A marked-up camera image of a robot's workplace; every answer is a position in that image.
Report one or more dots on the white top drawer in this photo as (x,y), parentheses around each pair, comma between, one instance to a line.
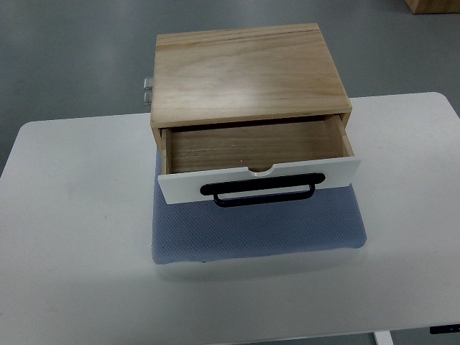
(192,156)

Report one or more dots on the black metal drawer handle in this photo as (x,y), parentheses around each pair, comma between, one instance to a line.
(306,179)

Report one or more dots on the wooden drawer cabinet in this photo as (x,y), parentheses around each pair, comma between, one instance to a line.
(233,75)

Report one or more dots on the blue mesh mat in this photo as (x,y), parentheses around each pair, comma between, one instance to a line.
(204,232)

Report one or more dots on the metal clamp behind cabinet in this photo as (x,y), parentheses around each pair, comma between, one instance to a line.
(148,85)

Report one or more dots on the white table leg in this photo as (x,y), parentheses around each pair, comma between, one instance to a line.
(383,338)

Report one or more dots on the black table control panel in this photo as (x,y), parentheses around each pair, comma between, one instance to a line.
(445,329)

